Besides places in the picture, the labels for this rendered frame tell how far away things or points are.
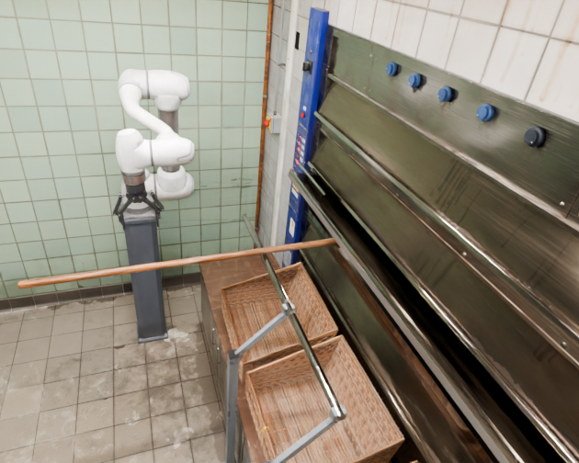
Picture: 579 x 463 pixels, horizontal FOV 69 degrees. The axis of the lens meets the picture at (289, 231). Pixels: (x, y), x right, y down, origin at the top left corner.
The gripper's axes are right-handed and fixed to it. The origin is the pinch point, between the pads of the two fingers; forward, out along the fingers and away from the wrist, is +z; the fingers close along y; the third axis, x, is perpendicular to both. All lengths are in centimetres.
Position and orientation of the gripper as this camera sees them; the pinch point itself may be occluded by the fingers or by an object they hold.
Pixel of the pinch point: (141, 224)
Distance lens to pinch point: 190.4
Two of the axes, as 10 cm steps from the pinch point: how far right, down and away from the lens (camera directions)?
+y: -9.5, 1.1, -2.9
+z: -0.7, 8.4, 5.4
